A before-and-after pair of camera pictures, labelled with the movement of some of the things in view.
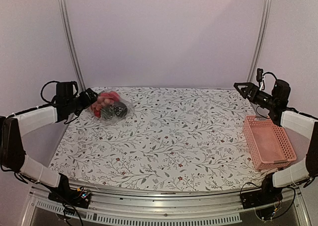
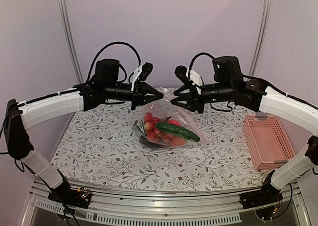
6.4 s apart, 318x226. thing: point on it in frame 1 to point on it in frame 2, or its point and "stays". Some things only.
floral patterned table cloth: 178,139 stays
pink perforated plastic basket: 268,145 stays
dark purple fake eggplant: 116,110 to 146,141
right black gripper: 245,95 to 193,99
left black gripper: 87,101 to 139,92
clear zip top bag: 112,108 to 161,123
